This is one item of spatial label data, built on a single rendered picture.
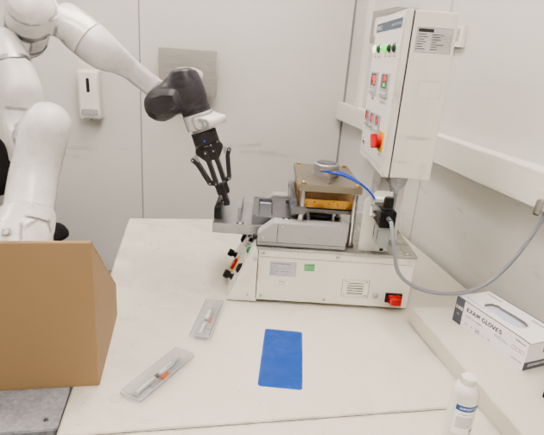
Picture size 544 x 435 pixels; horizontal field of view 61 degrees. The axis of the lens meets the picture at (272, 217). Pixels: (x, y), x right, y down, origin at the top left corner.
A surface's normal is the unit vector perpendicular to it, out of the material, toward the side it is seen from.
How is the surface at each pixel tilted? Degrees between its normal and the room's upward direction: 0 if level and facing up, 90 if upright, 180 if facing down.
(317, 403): 0
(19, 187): 53
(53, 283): 90
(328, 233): 90
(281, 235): 90
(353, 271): 90
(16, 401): 0
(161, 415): 0
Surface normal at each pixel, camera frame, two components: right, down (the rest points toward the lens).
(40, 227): 0.85, -0.31
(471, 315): -0.93, 0.05
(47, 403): 0.07, -0.94
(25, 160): 0.14, -0.04
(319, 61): 0.17, 0.33
